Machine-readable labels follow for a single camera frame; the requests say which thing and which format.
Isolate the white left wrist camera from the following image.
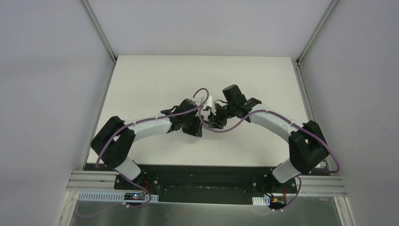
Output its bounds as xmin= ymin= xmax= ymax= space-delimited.
xmin=192 ymin=97 xmax=212 ymax=111

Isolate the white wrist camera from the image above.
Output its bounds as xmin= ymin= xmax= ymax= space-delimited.
xmin=203 ymin=96 xmax=215 ymax=111
xmin=192 ymin=97 xmax=212 ymax=111

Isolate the left aluminium corner post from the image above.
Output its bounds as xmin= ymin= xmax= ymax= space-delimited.
xmin=80 ymin=0 xmax=117 ymax=64

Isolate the aluminium frame rail front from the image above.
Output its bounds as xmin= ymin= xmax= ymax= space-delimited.
xmin=66 ymin=171 xmax=347 ymax=197

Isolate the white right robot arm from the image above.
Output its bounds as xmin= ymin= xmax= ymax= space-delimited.
xmin=207 ymin=84 xmax=329 ymax=193

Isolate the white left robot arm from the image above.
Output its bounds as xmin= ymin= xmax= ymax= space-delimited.
xmin=90 ymin=99 xmax=202 ymax=190

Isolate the aluminium corner post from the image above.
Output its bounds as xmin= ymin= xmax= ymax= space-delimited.
xmin=296 ymin=0 xmax=340 ymax=65
xmin=80 ymin=0 xmax=117 ymax=64

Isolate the right aluminium corner post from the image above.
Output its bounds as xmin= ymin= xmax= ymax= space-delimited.
xmin=296 ymin=0 xmax=340 ymax=65

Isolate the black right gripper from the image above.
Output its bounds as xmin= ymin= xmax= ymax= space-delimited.
xmin=208 ymin=103 xmax=236 ymax=129

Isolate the white cable duct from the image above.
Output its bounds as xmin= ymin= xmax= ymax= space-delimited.
xmin=252 ymin=196 xmax=271 ymax=206
xmin=78 ymin=191 xmax=149 ymax=203

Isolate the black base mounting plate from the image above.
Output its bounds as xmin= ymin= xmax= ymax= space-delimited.
xmin=84 ymin=163 xmax=298 ymax=206

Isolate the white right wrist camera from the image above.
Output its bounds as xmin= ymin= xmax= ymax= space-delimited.
xmin=203 ymin=96 xmax=215 ymax=111

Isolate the left white cable duct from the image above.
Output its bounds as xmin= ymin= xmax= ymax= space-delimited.
xmin=78 ymin=191 xmax=149 ymax=203

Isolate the right white cable duct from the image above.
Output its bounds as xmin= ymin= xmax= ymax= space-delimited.
xmin=252 ymin=196 xmax=271 ymax=206

